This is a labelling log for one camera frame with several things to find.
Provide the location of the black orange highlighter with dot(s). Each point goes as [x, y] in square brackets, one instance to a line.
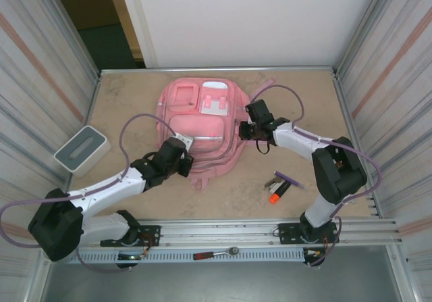
[280, 192]

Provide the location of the small silver stapler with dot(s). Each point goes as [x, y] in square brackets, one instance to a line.
[272, 183]

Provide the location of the pink backpack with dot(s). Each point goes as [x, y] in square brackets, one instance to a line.
[195, 113]

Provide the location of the small black electronics board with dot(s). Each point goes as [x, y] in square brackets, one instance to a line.
[314, 256]
[130, 258]

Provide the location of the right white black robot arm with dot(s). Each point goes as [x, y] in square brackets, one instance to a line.
[337, 170]

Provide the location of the purple pen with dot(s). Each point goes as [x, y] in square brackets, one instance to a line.
[290, 179]

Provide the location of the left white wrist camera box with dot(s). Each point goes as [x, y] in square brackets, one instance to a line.
[185, 141]

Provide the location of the aluminium table edge bar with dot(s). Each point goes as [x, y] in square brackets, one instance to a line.
[287, 69]

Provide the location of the grey white tissue box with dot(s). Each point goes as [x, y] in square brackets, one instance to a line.
[81, 150]

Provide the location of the aluminium mounting rail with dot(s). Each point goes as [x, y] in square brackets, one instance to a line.
[219, 231]

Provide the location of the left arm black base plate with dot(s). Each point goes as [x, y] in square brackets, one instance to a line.
[150, 236]

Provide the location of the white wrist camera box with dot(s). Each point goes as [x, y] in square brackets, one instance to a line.
[248, 108]
[185, 141]

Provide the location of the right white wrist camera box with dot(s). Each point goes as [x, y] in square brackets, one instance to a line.
[248, 108]

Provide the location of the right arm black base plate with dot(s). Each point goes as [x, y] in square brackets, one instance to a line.
[288, 232]

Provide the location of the white door frame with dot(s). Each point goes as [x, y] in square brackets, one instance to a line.
[138, 21]

